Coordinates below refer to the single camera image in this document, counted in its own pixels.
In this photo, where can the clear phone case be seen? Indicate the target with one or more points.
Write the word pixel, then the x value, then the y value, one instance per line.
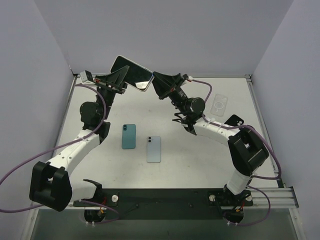
pixel 219 105

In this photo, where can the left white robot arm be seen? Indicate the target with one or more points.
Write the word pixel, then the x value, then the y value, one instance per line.
pixel 51 185

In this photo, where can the teal phone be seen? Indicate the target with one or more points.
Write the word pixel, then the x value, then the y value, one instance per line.
pixel 128 141

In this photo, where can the beige phone case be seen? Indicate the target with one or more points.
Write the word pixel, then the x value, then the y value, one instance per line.
pixel 142 84

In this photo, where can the black phone case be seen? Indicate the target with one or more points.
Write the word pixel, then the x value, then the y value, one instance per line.
pixel 234 120

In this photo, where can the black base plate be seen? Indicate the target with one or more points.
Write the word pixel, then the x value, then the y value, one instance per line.
pixel 180 213

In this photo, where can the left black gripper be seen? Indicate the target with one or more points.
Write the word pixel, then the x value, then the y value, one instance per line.
pixel 110 84

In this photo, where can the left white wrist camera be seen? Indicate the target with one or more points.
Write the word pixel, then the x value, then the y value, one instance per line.
pixel 87 78

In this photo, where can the light blue phone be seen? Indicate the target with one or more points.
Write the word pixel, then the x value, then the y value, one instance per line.
pixel 153 150

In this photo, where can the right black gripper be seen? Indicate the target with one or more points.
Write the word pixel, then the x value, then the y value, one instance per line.
pixel 171 88

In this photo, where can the aluminium front rail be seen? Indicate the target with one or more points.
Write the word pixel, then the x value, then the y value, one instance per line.
pixel 272 197

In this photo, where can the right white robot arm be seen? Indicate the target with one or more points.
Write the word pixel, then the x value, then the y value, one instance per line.
pixel 247 150

